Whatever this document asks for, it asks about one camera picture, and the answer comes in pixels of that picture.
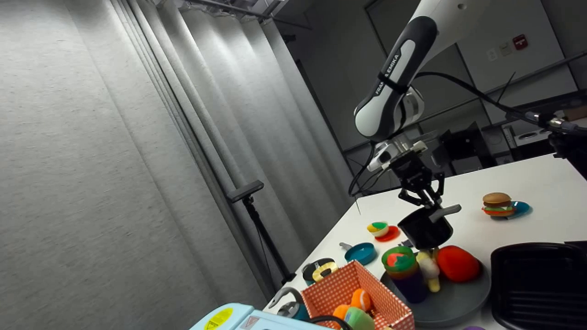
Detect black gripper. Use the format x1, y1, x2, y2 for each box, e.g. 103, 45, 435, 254
393, 150, 448, 208

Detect black pot with grey handle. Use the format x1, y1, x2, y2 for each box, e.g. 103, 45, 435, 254
397, 203, 464, 250

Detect red plate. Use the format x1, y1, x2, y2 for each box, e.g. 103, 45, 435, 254
373, 223, 404, 243

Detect green yellow toy food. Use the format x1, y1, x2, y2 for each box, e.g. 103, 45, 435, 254
365, 219, 391, 239

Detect toy burger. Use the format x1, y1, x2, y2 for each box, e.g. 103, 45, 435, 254
481, 190, 518, 219

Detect multicoloured toy ball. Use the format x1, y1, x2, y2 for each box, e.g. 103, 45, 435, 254
380, 243, 420, 280

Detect yellow white plush toy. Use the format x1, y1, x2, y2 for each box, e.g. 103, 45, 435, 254
415, 245, 444, 293

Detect red orange plush ball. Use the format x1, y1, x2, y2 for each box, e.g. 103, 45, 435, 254
435, 243, 483, 283

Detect blue teal plate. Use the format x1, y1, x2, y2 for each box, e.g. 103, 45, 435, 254
343, 239, 380, 267

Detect dark purple cup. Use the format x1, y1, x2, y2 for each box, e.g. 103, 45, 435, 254
393, 271, 431, 304

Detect small teal plate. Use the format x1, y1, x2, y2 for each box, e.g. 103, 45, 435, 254
483, 199, 534, 219

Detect grey round plate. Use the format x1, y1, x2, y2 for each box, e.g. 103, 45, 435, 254
380, 258, 494, 327

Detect red checkered basket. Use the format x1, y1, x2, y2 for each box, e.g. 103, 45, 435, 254
301, 260, 417, 330

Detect small yellow toy item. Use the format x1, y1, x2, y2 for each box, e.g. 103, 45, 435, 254
312, 261, 338, 282

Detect dark background desk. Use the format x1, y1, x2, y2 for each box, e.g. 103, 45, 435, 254
503, 89, 587, 144

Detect green toy fruit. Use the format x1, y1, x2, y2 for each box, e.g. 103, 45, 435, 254
343, 305, 378, 330

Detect black ridged baking tray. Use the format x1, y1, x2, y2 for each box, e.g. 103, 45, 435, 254
490, 239, 587, 330

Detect small orange toy fruit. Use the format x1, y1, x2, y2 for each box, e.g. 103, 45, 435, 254
331, 302, 353, 320

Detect black tripod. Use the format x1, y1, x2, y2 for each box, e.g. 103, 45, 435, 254
242, 194, 298, 285

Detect light blue toy oven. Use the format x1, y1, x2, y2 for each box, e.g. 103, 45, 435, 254
189, 300, 336, 330

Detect white curtain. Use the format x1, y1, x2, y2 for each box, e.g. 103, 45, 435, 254
0, 0, 364, 330

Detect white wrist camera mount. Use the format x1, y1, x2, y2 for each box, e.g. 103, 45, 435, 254
365, 137, 430, 173

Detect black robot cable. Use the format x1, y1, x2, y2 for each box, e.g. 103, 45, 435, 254
347, 69, 587, 197

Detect black camera stand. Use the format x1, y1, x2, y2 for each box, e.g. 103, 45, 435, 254
543, 111, 587, 179

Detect utensil with curved handle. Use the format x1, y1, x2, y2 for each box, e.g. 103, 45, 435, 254
266, 285, 312, 324

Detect black camera on tripod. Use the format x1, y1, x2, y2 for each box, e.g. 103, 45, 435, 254
228, 177, 266, 203

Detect ceiling curtain rail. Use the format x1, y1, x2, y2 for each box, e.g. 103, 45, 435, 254
182, 0, 290, 19

